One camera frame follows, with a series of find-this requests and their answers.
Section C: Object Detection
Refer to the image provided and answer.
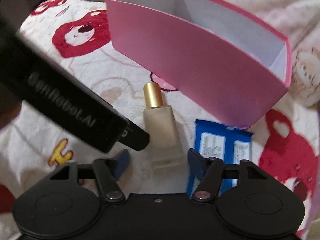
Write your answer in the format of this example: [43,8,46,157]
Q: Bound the gold cap foundation bottle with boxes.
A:
[143,82,184,170]

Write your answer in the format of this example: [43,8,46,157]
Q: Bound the bear print bed sheet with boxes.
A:
[1,0,319,239]

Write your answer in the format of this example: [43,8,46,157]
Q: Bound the pink cardboard box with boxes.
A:
[106,0,291,128]

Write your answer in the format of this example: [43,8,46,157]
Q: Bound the pink cartoon blanket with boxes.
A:
[145,0,320,108]

